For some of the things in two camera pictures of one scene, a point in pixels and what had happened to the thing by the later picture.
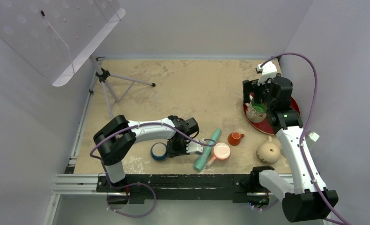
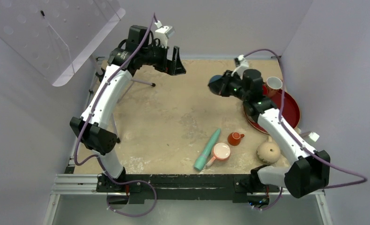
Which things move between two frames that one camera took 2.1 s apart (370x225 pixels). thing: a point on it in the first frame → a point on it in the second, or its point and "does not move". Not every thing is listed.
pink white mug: x=221 y=152 does not move
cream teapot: x=268 y=153 does not move
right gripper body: x=261 y=92 → x=232 y=86
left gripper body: x=173 y=147 → x=166 y=64
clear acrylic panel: x=55 y=37 does not move
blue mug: x=158 y=151 → x=216 y=84
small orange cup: x=234 y=138 does not move
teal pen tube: x=203 y=158 does not move
